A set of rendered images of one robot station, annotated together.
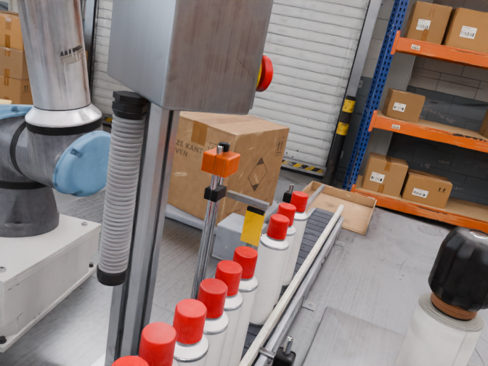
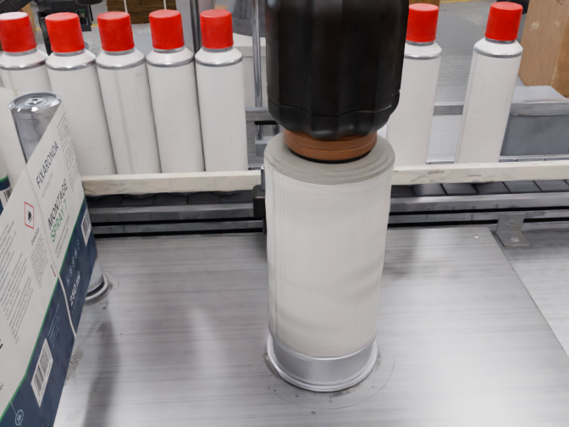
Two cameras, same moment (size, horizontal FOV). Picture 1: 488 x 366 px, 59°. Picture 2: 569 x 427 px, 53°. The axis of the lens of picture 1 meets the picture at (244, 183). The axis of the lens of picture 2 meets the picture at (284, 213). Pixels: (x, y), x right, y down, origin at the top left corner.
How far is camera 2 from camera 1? 0.73 m
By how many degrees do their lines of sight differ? 62
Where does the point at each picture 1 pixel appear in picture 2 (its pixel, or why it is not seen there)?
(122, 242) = not seen: outside the picture
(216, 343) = (105, 80)
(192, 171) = (543, 19)
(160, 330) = (15, 15)
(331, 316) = (463, 235)
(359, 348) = (417, 275)
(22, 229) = (241, 25)
